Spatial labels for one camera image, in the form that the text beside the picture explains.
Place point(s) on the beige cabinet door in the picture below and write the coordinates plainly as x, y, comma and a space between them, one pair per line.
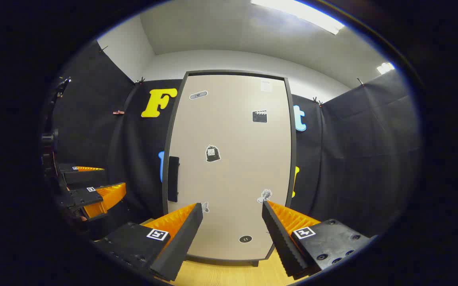
233, 167

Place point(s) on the black binder clip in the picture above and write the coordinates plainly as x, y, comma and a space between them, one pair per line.
317, 101
360, 82
103, 49
140, 80

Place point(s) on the dark grey cabinet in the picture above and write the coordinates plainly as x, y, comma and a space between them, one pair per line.
293, 155

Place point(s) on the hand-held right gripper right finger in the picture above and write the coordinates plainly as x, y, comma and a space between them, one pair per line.
278, 238

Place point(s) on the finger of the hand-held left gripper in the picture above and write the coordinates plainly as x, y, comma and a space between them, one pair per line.
86, 176
76, 196

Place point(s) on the small ceiling light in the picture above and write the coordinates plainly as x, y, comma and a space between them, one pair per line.
385, 68

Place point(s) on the black backdrop cloth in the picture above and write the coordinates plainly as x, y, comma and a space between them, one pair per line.
352, 159

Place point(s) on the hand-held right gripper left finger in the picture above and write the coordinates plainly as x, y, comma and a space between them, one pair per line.
185, 234

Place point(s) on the long ceiling light panel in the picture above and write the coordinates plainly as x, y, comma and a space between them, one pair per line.
300, 14

